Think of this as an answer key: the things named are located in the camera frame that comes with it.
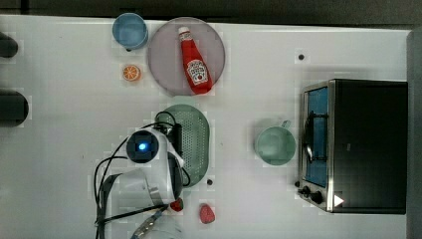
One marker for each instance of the black cylinder upper left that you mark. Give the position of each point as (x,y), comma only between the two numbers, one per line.
(8,46)

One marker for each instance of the orange slice toy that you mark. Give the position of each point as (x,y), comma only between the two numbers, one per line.
(131,73)

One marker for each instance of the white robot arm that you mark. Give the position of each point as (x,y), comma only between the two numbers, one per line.
(156,182)

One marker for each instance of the green plastic mug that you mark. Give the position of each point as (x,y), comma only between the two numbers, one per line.
(276,145)

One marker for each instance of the black cylinder lower left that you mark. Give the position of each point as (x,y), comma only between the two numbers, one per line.
(14,108)

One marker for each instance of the red ketchup bottle toy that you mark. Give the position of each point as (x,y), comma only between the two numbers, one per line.
(195,69)

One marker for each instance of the silver toaster oven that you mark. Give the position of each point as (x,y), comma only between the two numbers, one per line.
(353,146)

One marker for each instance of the grey round plate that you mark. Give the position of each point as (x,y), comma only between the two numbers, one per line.
(164,55)

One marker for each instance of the red strawberry toy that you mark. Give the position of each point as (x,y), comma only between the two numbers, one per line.
(206,214)

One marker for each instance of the green plastic strainer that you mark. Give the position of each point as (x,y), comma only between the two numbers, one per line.
(191,130)

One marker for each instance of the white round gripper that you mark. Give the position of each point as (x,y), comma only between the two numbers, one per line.
(151,147)

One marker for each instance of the black cylinder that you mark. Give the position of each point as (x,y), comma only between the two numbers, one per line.
(14,108)
(8,46)

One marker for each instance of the blue plastic cup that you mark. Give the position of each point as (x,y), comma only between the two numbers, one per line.
(130,31)

